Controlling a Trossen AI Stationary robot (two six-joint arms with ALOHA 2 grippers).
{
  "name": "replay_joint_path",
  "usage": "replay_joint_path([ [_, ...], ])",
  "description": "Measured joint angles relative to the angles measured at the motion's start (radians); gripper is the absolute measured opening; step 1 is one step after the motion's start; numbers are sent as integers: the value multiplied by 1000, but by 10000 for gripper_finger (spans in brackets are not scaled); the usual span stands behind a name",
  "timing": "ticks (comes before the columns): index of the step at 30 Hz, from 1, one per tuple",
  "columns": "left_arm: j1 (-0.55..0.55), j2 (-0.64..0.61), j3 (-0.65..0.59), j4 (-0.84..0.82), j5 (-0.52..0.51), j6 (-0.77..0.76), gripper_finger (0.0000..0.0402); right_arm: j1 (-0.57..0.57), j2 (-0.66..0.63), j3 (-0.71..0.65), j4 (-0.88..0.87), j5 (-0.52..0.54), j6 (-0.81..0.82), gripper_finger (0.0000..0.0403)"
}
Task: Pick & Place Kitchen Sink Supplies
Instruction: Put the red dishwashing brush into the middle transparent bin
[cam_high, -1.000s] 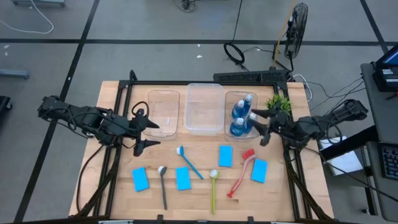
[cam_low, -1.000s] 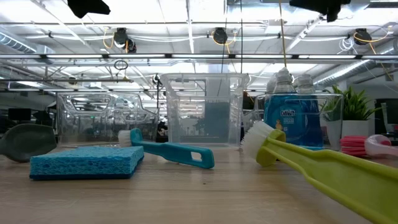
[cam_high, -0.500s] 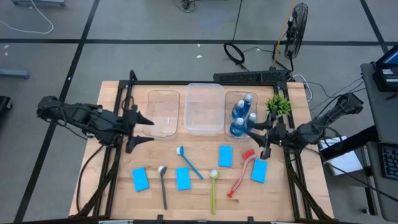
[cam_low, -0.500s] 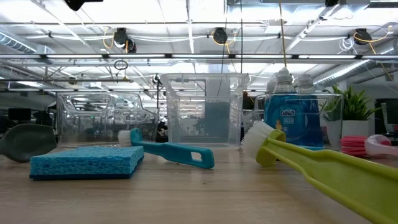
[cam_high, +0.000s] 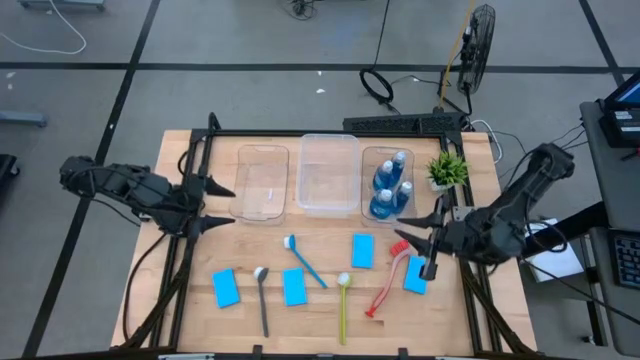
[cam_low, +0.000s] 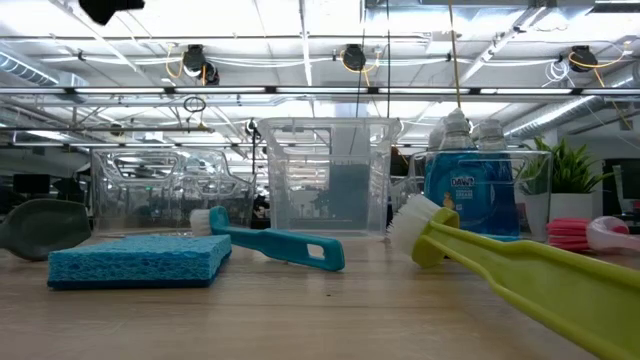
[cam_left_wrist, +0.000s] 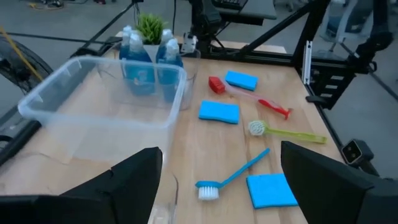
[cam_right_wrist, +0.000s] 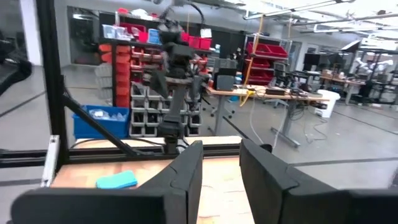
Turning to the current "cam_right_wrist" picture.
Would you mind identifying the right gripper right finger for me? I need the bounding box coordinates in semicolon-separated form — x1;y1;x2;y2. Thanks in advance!
239;138;398;224

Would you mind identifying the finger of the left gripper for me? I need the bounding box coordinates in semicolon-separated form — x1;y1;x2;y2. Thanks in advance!
150;70;169;99
189;75;205;102

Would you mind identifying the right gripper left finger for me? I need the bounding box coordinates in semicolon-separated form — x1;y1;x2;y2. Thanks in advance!
11;139;205;224

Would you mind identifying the blue sponge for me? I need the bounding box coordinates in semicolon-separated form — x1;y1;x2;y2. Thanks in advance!
95;170;138;190

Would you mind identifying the black equipment box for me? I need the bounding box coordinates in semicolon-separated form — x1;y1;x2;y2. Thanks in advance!
212;58;239;92

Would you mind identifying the parts bin shelf rack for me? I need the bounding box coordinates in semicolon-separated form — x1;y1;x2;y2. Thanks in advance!
98;7;213;138

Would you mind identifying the blue storage bin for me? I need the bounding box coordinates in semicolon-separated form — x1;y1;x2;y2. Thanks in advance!
72;105;131;140

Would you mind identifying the red bin rack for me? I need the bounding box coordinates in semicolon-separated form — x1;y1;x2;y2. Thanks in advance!
244;34;289;87

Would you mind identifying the wooden desk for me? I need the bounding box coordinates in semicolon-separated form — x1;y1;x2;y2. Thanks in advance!
205;83;331;149

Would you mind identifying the white trash bin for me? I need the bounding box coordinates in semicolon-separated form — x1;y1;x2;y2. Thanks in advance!
313;89;341;119

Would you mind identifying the yellow hanging cable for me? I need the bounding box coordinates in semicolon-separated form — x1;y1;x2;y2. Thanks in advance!
238;14;266;108

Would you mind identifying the silver frame bracket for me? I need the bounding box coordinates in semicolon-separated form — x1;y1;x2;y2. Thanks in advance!
40;134;60;189

